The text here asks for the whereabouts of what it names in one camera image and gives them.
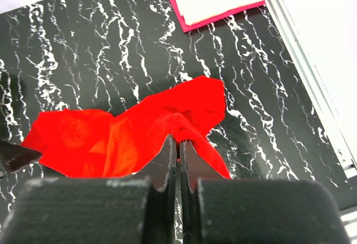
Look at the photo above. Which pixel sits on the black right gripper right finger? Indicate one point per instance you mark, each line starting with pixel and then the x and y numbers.
pixel 203 204

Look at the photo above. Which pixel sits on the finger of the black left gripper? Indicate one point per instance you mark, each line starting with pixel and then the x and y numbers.
pixel 15 157

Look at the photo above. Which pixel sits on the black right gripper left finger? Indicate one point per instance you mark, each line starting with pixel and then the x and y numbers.
pixel 160 205

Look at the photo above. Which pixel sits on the red t shirt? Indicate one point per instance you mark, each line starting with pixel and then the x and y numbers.
pixel 96 144

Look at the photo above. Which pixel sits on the folded magenta t shirt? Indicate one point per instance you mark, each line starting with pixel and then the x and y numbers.
pixel 192 18

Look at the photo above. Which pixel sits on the right aluminium frame post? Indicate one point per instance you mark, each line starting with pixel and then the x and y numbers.
pixel 346 152

